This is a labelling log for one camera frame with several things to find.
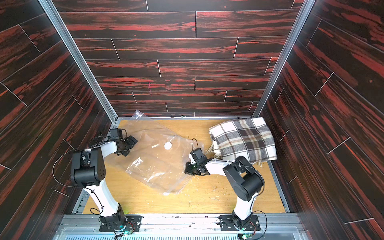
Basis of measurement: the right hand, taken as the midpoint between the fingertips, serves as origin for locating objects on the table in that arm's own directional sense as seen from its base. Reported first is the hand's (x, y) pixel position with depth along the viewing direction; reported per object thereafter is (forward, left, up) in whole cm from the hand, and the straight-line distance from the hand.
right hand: (186, 169), depth 94 cm
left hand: (+16, +37, +4) cm, 40 cm away
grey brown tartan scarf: (+14, -39, +16) cm, 44 cm away
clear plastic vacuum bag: (+7, +22, +1) cm, 23 cm away
